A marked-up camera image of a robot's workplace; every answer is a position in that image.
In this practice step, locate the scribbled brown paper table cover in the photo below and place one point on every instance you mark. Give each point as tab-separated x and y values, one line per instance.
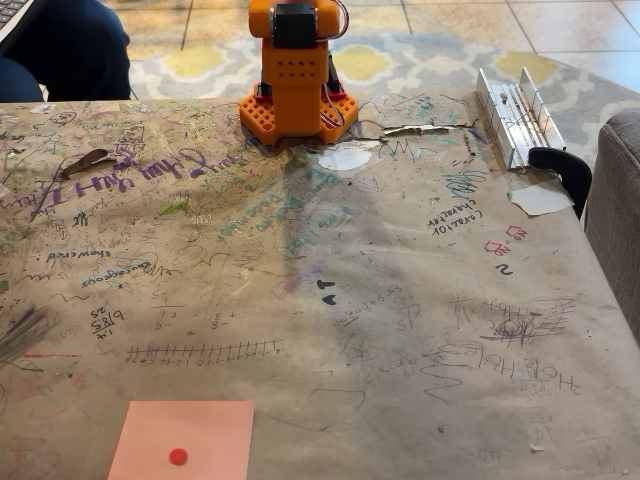
200	310

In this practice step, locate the grey yellow patterned rug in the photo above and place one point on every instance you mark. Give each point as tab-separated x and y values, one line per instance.
425	65

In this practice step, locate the pink sticky note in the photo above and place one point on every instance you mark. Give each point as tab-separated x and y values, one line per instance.
200	430

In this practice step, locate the aluminium miter box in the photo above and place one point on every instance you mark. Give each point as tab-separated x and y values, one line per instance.
510	120

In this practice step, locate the black clamp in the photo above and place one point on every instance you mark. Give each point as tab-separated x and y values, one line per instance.
570	167

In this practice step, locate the blue trouser leg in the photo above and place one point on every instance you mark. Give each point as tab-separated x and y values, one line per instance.
17	82
75	50

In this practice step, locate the grey laptop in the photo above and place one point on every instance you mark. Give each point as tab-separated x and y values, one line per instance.
12	12

